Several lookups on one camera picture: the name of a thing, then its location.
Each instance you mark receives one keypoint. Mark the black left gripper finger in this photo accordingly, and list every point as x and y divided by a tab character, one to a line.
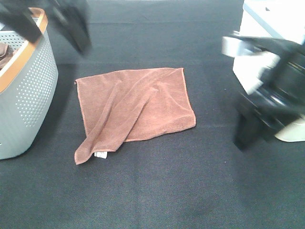
71	19
17	15

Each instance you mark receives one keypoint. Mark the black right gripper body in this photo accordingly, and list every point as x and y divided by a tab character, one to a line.
280	99

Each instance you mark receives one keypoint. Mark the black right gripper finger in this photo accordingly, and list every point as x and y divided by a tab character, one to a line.
250	129

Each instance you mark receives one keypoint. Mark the brown microfibre towel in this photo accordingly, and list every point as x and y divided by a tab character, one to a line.
131	105

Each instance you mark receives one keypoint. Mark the brown towels in basket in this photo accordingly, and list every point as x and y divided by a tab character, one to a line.
5	56

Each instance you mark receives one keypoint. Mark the grey perforated laundry basket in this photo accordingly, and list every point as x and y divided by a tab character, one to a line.
27	85

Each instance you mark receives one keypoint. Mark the black table cloth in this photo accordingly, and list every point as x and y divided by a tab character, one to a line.
196	179

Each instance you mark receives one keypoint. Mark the white storage bin grey rim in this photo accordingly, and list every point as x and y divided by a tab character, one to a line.
283	19

